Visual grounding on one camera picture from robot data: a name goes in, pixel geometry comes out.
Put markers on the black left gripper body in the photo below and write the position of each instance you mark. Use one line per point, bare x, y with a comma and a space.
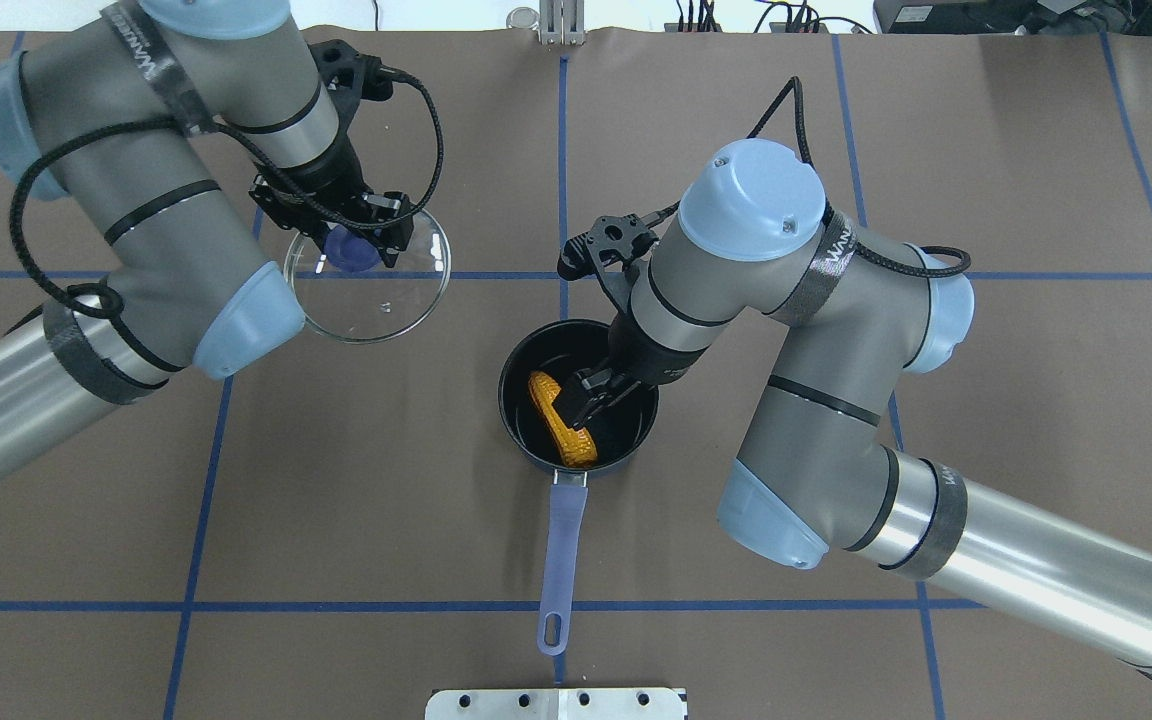
329, 171

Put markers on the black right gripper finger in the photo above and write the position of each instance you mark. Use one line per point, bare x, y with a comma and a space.
602, 396
572, 396

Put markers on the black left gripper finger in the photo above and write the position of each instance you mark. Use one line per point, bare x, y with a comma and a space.
392, 211
339, 249

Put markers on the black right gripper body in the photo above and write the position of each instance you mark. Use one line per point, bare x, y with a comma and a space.
652, 359

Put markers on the yellow corn cob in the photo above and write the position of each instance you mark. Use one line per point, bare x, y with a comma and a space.
575, 448

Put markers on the glass pot lid blue knob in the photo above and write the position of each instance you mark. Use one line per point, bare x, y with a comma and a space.
349, 295

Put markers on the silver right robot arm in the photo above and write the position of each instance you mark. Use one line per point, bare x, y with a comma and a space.
756, 231

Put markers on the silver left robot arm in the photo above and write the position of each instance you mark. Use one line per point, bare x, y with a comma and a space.
146, 265

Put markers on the dark blue saucepan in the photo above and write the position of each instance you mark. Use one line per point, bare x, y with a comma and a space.
559, 349

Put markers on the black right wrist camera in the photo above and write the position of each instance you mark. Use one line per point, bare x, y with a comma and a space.
609, 240

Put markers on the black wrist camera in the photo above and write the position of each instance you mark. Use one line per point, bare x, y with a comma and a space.
609, 240
351, 77

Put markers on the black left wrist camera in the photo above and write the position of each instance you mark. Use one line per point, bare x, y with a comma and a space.
351, 77

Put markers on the aluminium frame post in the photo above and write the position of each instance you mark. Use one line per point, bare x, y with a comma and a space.
561, 22

